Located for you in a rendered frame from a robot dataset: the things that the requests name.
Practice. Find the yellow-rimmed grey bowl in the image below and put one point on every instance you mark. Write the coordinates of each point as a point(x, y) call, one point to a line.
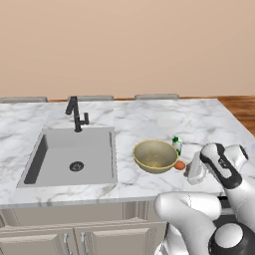
point(155, 157)

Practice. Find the brown egg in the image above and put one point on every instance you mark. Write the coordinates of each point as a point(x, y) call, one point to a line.
point(180, 165)

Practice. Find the grey kitchen sink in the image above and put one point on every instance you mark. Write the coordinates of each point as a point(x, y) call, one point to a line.
point(76, 156)

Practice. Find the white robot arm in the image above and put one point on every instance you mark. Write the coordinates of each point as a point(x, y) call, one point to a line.
point(194, 219)

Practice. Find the beige cupboard door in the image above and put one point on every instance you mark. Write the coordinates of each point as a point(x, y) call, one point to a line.
point(33, 244)
point(119, 240)

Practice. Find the grey stool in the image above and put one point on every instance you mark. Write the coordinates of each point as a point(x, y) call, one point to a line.
point(156, 96)
point(94, 98)
point(23, 99)

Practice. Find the beige false drawer front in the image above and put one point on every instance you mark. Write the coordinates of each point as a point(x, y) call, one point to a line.
point(69, 214)

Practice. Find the black sink tap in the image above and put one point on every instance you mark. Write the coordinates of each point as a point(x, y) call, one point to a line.
point(77, 118)

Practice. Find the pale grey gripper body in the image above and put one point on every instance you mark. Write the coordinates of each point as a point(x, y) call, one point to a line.
point(196, 171)

